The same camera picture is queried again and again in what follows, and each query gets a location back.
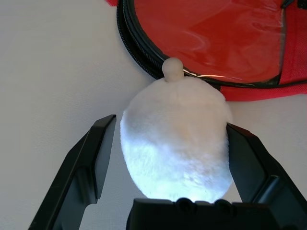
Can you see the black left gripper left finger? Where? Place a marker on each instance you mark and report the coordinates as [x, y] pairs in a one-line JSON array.
[[81, 163]]

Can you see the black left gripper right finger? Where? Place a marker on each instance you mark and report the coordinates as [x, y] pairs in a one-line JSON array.
[[259, 167]]

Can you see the white grey plush toy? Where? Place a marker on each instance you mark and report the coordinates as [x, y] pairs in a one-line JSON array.
[[175, 143]]

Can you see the red black paddle case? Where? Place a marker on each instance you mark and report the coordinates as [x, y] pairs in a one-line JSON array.
[[292, 48]]

